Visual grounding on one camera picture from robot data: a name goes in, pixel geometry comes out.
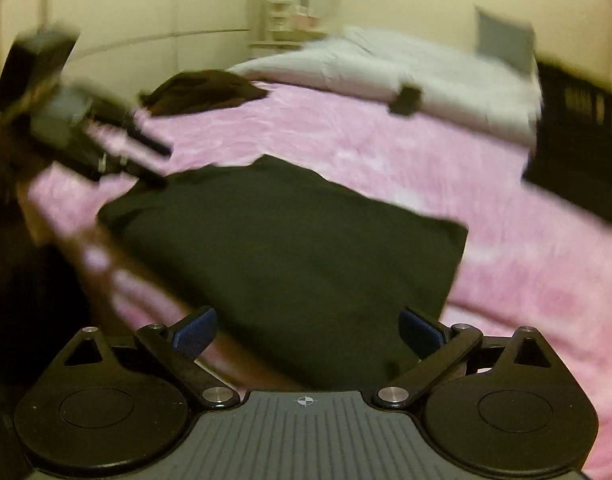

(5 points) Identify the person's dark clothing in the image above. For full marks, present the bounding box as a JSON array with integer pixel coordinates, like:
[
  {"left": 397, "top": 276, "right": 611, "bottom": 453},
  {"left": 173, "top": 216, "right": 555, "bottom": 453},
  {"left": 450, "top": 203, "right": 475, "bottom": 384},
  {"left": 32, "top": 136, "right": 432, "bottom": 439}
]
[{"left": 0, "top": 125, "right": 94, "bottom": 463}]

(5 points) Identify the black slatted furniture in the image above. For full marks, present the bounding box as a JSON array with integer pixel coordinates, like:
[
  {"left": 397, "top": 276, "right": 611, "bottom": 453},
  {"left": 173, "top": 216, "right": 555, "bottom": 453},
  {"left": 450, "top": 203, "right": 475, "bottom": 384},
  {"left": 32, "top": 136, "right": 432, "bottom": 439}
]
[{"left": 522, "top": 59, "right": 612, "bottom": 242}]

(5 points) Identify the black long-sleeved shirt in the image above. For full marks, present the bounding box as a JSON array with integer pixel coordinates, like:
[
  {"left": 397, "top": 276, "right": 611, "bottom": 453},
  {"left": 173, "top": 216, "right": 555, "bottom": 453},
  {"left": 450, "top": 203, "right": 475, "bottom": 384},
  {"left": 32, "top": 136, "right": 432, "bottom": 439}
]
[{"left": 98, "top": 154, "right": 470, "bottom": 392}]

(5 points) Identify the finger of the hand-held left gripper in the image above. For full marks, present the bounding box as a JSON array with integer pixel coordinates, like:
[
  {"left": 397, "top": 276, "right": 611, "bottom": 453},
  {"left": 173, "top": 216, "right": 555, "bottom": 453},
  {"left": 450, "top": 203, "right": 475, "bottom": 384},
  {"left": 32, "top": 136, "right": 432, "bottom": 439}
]
[
  {"left": 100, "top": 152, "right": 169, "bottom": 190},
  {"left": 88, "top": 102, "right": 175, "bottom": 157}
]

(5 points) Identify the dark brown garment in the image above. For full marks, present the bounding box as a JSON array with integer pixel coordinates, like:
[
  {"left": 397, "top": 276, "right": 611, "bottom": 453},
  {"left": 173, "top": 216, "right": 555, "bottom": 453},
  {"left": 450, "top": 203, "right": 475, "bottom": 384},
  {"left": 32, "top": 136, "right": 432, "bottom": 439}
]
[{"left": 140, "top": 70, "right": 270, "bottom": 117}]

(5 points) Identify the grey striped duvet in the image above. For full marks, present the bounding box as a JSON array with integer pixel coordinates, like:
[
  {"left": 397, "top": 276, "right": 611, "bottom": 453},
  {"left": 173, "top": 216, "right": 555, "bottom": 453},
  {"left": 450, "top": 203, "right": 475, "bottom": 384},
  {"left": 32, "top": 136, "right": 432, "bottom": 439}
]
[{"left": 228, "top": 25, "right": 543, "bottom": 147}]

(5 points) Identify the pink floral blanket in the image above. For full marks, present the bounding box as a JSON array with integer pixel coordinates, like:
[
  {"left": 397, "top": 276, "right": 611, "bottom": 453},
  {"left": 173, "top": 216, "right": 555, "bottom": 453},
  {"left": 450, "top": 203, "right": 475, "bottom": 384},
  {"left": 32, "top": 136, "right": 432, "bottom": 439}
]
[{"left": 28, "top": 77, "right": 612, "bottom": 478}]

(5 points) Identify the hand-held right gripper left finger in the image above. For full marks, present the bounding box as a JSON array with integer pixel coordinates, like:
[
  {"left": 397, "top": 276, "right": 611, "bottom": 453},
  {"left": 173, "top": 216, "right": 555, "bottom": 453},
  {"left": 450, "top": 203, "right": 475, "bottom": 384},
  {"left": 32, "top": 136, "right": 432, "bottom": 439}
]
[{"left": 63, "top": 306, "right": 241, "bottom": 409}]

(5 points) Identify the black smartphone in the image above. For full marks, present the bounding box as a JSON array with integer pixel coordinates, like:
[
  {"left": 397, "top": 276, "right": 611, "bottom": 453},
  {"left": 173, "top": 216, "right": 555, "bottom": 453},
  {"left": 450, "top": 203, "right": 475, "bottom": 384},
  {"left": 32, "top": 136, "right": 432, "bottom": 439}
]
[{"left": 390, "top": 85, "right": 423, "bottom": 117}]

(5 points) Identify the cream dressing table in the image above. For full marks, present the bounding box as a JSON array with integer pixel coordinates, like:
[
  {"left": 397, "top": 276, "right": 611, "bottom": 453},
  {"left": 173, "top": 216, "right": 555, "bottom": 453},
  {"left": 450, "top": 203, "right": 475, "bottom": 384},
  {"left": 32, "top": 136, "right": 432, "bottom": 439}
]
[{"left": 250, "top": 0, "right": 337, "bottom": 57}]

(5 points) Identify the cream wardrobe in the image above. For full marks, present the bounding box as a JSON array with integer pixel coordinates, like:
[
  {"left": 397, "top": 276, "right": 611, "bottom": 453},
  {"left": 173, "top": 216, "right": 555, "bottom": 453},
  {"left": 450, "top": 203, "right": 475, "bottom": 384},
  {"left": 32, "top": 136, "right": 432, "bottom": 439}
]
[{"left": 0, "top": 0, "right": 259, "bottom": 103}]

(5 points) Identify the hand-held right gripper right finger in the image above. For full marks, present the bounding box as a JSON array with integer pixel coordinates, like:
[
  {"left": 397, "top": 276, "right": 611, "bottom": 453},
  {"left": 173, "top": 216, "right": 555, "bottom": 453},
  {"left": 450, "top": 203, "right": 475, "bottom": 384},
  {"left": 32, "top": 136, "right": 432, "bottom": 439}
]
[{"left": 371, "top": 307, "right": 555, "bottom": 409}]

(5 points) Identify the grey pillow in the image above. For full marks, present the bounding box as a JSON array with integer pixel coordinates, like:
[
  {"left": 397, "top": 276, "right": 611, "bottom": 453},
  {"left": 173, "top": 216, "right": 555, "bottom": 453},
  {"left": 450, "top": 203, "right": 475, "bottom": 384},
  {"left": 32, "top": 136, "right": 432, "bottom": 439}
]
[{"left": 475, "top": 6, "right": 535, "bottom": 75}]

